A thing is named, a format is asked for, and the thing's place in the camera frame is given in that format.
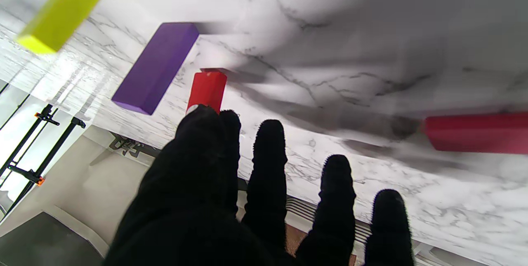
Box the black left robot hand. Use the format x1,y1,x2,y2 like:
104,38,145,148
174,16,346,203
103,104,415,266

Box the red domino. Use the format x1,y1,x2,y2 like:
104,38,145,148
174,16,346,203
186,71,228,114

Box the purple domino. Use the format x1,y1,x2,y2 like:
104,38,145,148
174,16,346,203
111,22,200,115

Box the yellow domino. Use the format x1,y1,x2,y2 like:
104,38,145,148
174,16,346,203
16,0,124,54

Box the pink domino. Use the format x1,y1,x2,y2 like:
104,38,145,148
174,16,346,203
422,112,528,154

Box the black tripod stand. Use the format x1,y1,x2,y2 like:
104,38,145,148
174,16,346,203
0,104,86,217

